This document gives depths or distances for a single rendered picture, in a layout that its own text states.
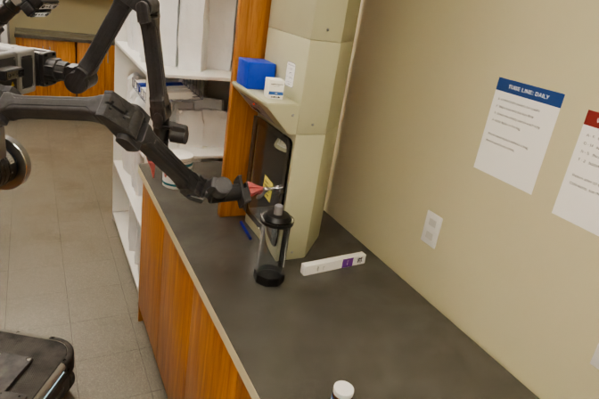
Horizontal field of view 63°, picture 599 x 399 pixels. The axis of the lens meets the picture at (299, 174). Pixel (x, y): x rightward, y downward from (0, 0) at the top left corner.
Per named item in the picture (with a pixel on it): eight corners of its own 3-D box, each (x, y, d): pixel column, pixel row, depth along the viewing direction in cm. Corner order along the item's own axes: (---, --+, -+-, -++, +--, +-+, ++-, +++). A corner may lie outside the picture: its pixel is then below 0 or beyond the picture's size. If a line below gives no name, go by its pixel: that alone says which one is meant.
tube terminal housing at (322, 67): (298, 215, 212) (327, 33, 185) (336, 253, 185) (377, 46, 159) (244, 220, 200) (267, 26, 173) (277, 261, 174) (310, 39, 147)
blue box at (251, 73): (261, 84, 178) (265, 59, 175) (273, 90, 170) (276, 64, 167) (235, 82, 173) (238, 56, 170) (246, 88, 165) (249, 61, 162)
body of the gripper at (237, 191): (243, 174, 167) (222, 175, 164) (250, 202, 164) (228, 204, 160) (238, 181, 172) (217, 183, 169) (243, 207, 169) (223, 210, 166)
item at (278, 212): (287, 217, 161) (290, 199, 159) (293, 231, 153) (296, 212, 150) (259, 216, 158) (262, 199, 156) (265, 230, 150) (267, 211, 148)
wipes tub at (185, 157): (186, 178, 233) (189, 149, 228) (194, 189, 222) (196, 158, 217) (159, 179, 226) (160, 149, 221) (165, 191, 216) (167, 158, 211)
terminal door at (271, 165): (245, 210, 197) (257, 114, 183) (276, 248, 172) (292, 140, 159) (243, 210, 197) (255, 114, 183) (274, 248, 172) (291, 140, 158)
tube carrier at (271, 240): (281, 266, 168) (289, 210, 161) (289, 284, 159) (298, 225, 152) (250, 267, 165) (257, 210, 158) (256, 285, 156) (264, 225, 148)
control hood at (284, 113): (258, 109, 184) (260, 82, 180) (296, 134, 157) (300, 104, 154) (228, 108, 178) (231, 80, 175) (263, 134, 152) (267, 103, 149)
